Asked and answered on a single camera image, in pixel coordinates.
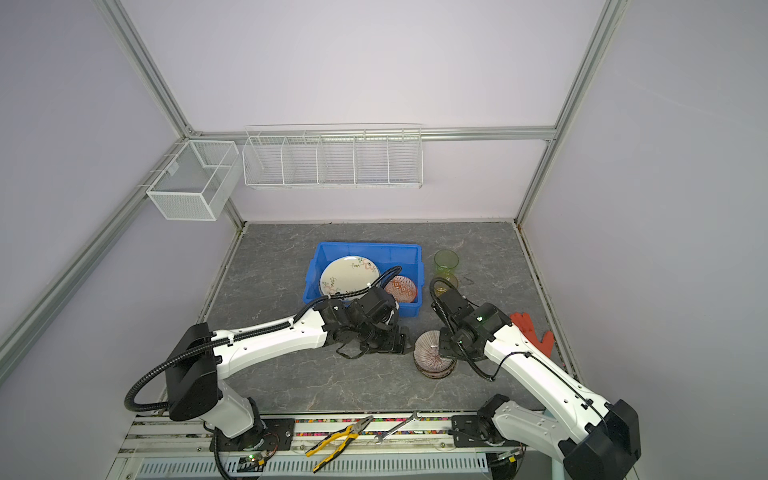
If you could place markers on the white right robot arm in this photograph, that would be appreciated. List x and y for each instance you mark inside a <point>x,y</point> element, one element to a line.
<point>592,437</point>

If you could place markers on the white wire wall rack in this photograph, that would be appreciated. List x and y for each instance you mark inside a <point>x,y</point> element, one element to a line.
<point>333,155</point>

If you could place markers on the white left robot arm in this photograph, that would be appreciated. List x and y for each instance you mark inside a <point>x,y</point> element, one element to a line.
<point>192,382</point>

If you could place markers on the red work glove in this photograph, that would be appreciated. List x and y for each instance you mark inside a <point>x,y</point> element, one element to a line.
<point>544,343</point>

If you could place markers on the pink striped bowl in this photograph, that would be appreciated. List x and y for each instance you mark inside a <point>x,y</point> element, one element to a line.
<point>427,358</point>

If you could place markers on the white mesh box basket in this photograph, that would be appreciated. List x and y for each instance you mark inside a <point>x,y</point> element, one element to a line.
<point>198,181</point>

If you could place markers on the yellow black pliers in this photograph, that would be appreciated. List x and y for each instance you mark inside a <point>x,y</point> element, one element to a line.
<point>344,436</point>

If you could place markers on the blue plastic bin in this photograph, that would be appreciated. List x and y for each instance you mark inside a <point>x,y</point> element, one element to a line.
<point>383,255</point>

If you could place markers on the green glass cup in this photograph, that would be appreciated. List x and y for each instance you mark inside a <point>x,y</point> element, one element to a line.
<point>446,262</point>

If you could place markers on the silver wrench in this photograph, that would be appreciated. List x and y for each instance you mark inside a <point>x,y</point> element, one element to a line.
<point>379,438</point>

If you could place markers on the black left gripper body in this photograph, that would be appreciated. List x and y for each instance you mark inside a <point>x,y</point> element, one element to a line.
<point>382,339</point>

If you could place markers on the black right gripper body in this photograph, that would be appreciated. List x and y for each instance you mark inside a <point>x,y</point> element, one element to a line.
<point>448,345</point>

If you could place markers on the cream floral plate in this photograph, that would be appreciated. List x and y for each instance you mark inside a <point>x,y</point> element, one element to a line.
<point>348,274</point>

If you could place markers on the orange patterned bowl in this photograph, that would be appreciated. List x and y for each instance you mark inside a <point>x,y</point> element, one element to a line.
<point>403,289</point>

